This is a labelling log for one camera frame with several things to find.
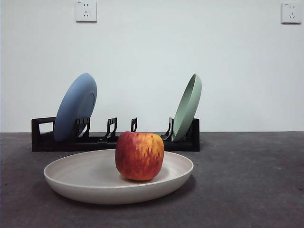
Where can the white wall socket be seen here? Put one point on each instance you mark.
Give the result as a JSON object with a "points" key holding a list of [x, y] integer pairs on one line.
{"points": [[289, 13], [86, 12]]}

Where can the blue plate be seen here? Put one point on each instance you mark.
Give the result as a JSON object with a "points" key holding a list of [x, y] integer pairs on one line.
{"points": [[71, 107]]}

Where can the pale yellow plate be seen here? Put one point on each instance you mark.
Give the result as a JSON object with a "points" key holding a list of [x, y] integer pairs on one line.
{"points": [[83, 185]]}

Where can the black plate rack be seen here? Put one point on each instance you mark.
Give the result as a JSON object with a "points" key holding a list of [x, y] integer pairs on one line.
{"points": [[38, 142]]}

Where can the red yellow apple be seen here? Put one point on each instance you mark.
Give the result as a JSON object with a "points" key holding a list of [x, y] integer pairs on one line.
{"points": [[140, 156]]}

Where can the green plate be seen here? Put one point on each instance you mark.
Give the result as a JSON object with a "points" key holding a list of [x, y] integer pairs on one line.
{"points": [[187, 111]]}

